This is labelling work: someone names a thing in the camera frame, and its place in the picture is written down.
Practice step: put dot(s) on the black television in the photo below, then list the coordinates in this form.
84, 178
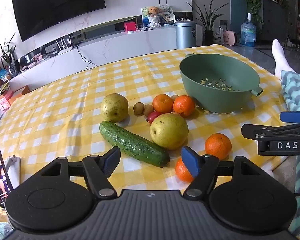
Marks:
57, 5

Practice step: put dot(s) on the silver trash can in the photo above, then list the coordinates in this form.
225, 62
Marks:
185, 36

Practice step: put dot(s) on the orange cardboard box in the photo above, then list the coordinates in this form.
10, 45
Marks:
20, 93

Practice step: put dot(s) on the white plastic bag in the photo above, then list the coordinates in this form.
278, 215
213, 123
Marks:
218, 37

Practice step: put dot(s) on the blue snack bag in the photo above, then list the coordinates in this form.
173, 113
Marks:
3, 74

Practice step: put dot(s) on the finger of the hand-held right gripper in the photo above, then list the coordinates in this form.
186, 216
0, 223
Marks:
255, 131
292, 116

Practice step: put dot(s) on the colourful paper stack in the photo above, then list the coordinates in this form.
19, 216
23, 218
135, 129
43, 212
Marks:
0, 91

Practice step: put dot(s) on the green cucumber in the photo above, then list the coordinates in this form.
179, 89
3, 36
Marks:
132, 143

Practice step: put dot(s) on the teal striped pajama pants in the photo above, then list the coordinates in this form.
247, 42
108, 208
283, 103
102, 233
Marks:
296, 90

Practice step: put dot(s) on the white phone stand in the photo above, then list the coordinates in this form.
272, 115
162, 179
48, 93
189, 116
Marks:
13, 172

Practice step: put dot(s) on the dark grey cabinet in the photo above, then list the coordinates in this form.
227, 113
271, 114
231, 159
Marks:
275, 22

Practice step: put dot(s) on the grass plant in glass vase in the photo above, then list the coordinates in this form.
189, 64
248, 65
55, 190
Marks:
8, 55

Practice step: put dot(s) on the brown teddy bear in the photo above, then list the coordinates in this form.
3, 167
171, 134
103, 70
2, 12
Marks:
153, 11

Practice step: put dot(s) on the red cherry tomato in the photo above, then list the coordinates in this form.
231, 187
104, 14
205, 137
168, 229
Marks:
153, 117

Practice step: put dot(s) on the green colander bowl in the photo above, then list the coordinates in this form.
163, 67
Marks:
215, 100

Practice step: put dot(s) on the yellow-green pear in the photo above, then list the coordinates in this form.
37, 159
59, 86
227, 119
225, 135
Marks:
114, 107
168, 131

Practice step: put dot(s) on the blue water jug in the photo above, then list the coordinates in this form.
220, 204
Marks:
248, 33

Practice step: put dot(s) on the long-leaf potted plant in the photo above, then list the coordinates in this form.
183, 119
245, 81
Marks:
208, 37

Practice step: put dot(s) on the flat grey scale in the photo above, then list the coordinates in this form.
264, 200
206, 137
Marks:
147, 28

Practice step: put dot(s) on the pink cardboard box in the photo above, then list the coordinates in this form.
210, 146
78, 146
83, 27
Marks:
2, 101

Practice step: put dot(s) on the white router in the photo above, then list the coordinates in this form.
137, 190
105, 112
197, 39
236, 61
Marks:
67, 51

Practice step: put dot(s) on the white marble television cabinet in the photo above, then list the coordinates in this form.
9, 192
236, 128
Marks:
130, 42

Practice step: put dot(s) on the wall power outlet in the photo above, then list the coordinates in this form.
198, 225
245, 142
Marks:
224, 22

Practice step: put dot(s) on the round printed fan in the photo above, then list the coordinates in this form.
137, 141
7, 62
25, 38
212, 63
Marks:
166, 11

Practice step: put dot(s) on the yellow checked tablecloth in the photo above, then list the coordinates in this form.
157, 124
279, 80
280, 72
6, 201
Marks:
65, 110

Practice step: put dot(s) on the red box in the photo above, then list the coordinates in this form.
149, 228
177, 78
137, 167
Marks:
129, 26

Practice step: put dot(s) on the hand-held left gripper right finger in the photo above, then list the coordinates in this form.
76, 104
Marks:
190, 162

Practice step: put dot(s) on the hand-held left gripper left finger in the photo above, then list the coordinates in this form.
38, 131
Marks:
112, 157

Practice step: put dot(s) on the pink pig heater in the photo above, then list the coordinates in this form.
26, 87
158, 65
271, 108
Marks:
229, 38

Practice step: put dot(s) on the person's white sock foot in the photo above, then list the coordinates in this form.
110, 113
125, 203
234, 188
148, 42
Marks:
280, 60

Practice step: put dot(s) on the green and blue picture card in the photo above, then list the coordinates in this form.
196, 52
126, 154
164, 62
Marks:
145, 15

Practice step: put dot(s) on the orange mandarin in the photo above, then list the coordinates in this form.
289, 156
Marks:
180, 172
162, 103
218, 143
183, 105

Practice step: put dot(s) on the black smartphone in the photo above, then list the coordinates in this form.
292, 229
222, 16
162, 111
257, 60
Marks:
0, 175

